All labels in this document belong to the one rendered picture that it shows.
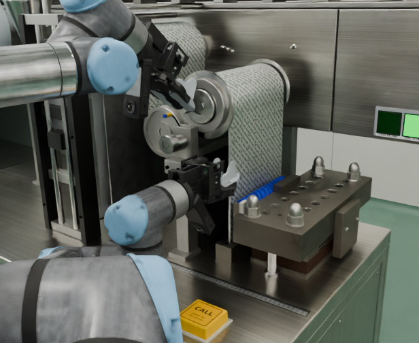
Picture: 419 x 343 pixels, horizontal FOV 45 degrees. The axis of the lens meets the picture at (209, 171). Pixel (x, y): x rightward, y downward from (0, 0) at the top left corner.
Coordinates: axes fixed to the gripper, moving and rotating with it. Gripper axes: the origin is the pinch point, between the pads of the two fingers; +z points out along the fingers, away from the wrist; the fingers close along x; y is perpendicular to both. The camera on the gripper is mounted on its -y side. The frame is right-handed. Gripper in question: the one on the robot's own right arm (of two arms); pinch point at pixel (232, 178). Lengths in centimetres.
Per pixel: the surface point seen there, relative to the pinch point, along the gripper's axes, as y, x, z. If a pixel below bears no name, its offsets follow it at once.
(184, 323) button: -17.2, -8.8, -29.1
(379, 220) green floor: -108, 37, 239
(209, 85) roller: 20.7, 3.9, -3.2
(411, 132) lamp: 8.2, -29.3, 29.6
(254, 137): 7.7, -0.3, 8.2
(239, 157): 4.4, -0.3, 2.2
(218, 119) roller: 13.8, 1.7, -3.2
